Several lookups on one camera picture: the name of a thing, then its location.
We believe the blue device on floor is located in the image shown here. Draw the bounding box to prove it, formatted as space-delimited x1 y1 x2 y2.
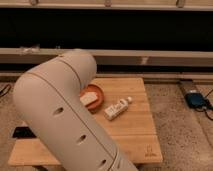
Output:
185 93 208 108

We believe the black cable left floor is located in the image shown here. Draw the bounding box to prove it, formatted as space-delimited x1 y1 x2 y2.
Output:
0 84 12 98

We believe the orange round plate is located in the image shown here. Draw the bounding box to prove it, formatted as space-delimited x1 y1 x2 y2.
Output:
80 84 104 113

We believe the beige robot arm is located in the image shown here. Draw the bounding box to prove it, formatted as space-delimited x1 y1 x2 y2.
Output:
13 49 138 171

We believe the black eraser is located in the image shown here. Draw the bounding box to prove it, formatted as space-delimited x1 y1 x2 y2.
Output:
12 127 36 138

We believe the pale block on plate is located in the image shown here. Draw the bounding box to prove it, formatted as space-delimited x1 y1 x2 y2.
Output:
80 92 98 106

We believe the white small bottle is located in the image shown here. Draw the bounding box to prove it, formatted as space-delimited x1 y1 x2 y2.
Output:
104 97 132 121

